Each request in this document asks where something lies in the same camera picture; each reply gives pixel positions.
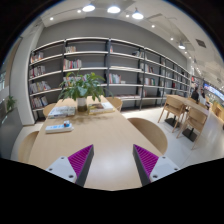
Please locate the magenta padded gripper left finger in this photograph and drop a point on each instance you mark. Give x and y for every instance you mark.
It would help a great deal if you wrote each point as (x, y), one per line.
(74, 168)

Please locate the stack of books right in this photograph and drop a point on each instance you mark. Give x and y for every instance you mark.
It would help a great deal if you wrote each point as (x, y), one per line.
(100, 108)

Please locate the wooden side table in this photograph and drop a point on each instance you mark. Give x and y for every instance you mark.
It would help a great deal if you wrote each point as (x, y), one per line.
(190, 104)

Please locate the wooden chair far right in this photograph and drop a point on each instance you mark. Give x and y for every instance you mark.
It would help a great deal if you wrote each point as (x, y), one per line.
(116, 102)

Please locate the wooden chair at side table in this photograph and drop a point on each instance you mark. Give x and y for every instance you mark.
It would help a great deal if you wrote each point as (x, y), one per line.
(174, 105)

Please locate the long wooden table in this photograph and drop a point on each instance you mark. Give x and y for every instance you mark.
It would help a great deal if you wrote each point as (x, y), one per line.
(112, 136)

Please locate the small plant at left wall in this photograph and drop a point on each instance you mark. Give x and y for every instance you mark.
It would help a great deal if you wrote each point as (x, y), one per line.
(10, 103)

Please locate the wooden chair near right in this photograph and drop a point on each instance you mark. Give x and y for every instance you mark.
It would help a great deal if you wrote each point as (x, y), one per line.
(152, 132)

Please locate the seated person in dark clothes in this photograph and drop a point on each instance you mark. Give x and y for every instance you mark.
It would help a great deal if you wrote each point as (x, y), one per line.
(195, 95)

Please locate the green potted plant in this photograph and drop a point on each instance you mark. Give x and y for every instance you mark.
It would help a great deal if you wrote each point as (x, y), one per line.
(76, 86)

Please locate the white power strip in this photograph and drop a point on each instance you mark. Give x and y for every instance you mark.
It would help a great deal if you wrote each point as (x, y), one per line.
(58, 128)

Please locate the wooden chair near left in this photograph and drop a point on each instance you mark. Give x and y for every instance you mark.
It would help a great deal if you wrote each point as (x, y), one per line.
(26, 147)

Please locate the stack of magazines left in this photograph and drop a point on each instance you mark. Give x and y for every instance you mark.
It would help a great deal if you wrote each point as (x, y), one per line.
(63, 111)

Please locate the large grey bookshelf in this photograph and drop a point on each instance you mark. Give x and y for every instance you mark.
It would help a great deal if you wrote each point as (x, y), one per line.
(139, 76)

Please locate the wooden chair far left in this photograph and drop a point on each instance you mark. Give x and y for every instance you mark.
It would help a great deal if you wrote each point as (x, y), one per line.
(48, 108)

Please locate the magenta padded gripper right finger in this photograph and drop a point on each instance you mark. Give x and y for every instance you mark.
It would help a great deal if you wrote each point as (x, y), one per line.
(150, 166)

